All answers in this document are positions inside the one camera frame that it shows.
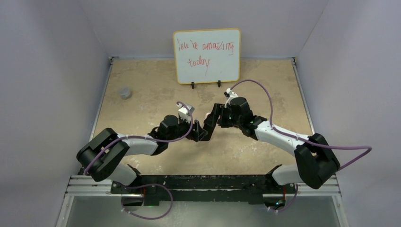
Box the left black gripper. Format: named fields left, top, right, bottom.
left=167, top=115, right=207, bottom=142

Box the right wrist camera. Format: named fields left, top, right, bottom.
left=224, top=88, right=238, bottom=108

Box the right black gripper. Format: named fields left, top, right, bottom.
left=204, top=104, right=243, bottom=128

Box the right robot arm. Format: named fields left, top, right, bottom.
left=203, top=97, right=340, bottom=192

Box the white board with yellow frame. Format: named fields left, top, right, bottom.
left=173, top=28, right=241, bottom=85

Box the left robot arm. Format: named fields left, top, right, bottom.
left=76, top=115, right=209, bottom=193

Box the black whiteboard stand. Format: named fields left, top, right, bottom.
left=190, top=80, right=222, bottom=89

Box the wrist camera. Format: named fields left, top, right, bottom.
left=224, top=88, right=238, bottom=108
left=177, top=104, right=194, bottom=123

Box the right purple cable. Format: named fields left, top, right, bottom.
left=230, top=79, right=373, bottom=214

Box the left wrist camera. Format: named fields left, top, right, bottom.
left=177, top=104, right=194, bottom=123

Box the aluminium frame rail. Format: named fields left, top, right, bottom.
left=56, top=175, right=349, bottom=227

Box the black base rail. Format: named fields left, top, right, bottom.
left=111, top=175, right=296, bottom=207

